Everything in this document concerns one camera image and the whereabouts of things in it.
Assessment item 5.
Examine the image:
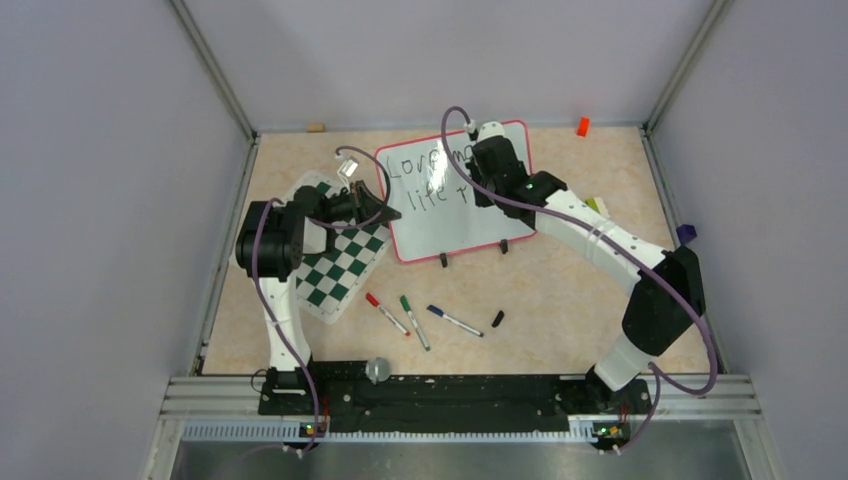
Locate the red whiteboard marker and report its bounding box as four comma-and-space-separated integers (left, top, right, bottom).
366, 293, 411, 336

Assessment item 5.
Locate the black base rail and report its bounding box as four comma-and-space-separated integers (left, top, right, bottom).
258, 361, 650, 434

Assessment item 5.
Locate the clear round knob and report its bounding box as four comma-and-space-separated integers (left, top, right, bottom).
365, 357, 391, 384

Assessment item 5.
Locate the green white chessboard mat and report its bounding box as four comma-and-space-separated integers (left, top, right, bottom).
291, 170, 392, 327

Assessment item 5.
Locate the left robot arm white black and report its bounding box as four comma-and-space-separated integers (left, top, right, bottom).
234, 181, 402, 414

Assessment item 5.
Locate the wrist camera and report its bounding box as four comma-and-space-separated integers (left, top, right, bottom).
463, 120, 506, 143
336, 155, 359, 181

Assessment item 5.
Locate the green whiteboard marker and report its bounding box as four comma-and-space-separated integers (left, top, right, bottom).
400, 295, 431, 352

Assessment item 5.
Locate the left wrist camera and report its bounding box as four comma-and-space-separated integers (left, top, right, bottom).
336, 155, 359, 181

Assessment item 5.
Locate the purple toy block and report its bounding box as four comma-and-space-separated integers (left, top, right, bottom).
676, 224, 698, 245

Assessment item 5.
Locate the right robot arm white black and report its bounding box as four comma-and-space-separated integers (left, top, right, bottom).
465, 124, 705, 412

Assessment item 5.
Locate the green white toy brick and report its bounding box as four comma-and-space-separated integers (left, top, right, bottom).
585, 197, 609, 217

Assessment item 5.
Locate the blue whiteboard marker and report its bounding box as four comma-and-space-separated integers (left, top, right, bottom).
427, 304, 484, 338

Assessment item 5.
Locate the orange toy block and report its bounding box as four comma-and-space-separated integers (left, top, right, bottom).
576, 117, 591, 137

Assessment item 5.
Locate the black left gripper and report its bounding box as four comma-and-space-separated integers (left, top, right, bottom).
320, 180, 400, 228

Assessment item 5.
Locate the black marker cap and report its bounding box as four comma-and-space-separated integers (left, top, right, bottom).
491, 310, 505, 328

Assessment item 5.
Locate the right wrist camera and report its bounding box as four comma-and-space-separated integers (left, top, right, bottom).
463, 120, 506, 143

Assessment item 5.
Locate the pink framed whiteboard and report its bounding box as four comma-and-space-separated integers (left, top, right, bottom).
375, 135, 535, 263

